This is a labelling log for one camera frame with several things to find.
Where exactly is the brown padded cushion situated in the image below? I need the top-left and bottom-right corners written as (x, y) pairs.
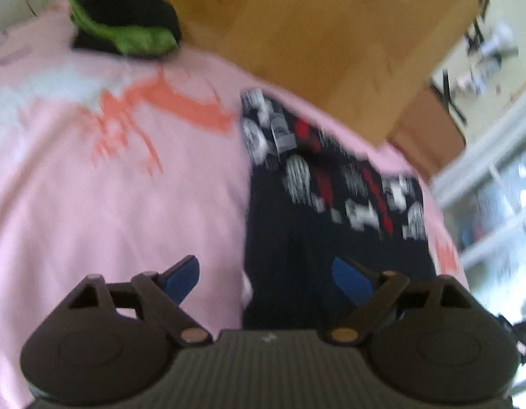
top-left (387, 88), bottom-right (466, 182)

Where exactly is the white framed frosted glass door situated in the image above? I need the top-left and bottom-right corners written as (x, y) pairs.
top-left (432, 91), bottom-right (526, 321)

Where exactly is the white power strip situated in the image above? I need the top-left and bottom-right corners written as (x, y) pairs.
top-left (454, 23), bottom-right (518, 97)

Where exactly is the black and green folded garment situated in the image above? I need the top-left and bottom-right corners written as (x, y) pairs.
top-left (69, 0), bottom-right (182, 59)

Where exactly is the pink deer print bedsheet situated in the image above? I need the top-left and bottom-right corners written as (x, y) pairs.
top-left (0, 7), bottom-right (467, 408)

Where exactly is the black red white patterned garment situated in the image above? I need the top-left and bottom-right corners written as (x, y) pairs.
top-left (242, 89), bottom-right (436, 331)

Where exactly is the wood grain headboard panel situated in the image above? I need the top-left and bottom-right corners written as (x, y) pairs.
top-left (168, 0), bottom-right (479, 144)

